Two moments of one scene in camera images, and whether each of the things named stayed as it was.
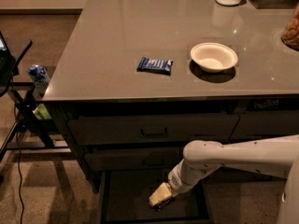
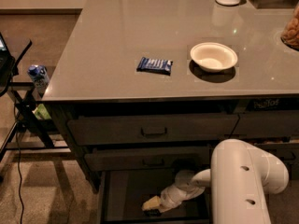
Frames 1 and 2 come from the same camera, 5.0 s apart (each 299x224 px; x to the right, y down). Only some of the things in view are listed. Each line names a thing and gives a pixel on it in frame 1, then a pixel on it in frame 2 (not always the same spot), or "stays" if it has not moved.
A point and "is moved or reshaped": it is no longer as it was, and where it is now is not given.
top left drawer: (154, 130) stays
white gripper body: (177, 180) -> (165, 202)
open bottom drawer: (124, 199) stays
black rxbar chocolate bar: (158, 206) is moved or reshaped
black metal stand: (29, 133) stays
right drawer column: (264, 117) stays
